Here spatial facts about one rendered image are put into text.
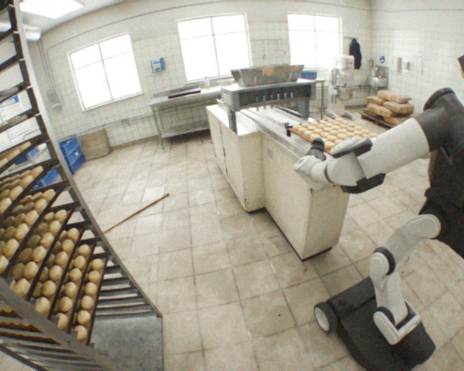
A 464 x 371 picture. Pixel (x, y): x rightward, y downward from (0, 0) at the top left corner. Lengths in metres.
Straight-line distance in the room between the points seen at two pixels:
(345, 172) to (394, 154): 0.13
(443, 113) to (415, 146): 0.10
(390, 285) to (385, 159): 0.81
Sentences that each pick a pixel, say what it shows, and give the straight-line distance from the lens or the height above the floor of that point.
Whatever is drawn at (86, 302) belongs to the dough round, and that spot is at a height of 0.79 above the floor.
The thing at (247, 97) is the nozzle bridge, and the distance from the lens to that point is 1.72.
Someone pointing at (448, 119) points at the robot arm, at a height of 1.30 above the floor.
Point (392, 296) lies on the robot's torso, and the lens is 1.25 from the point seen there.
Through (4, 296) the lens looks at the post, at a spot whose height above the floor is 1.13.
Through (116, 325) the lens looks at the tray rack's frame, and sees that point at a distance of 1.61.
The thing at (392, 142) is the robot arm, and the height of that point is 1.23.
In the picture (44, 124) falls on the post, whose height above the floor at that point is 1.36.
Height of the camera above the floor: 1.41
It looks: 33 degrees down
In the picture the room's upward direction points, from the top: 8 degrees counter-clockwise
